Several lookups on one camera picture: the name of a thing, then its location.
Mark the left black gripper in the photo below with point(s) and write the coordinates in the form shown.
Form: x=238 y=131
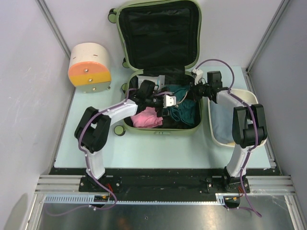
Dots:
x=159 y=112

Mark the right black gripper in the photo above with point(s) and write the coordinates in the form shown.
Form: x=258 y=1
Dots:
x=192 y=94

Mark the pink cloth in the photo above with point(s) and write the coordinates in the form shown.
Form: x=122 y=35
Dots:
x=147 y=119

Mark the white cloth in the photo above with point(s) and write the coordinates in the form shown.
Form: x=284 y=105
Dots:
x=159 y=80

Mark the dark teal cloth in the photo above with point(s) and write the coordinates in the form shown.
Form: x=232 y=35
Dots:
x=186 y=110

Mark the grey blue cloth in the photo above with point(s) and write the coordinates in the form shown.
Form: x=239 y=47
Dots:
x=221 y=125

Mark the green hard shell suitcase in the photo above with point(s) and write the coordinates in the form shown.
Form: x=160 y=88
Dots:
x=159 y=37

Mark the round cream drawer cabinet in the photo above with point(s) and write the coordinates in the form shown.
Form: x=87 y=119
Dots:
x=89 y=68

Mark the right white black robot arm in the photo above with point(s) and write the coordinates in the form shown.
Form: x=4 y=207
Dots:
x=249 y=128

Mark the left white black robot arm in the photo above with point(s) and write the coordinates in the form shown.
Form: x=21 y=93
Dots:
x=93 y=128

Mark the white plastic tray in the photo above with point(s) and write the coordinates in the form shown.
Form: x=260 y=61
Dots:
x=245 y=95

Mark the light blue table mat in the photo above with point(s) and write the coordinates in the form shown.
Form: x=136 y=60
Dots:
x=139 y=150

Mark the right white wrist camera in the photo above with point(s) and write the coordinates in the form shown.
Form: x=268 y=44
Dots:
x=198 y=74

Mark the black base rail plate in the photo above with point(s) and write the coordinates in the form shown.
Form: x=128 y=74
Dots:
x=160 y=185

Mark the grey slotted cable duct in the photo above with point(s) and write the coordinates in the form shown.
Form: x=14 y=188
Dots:
x=98 y=200

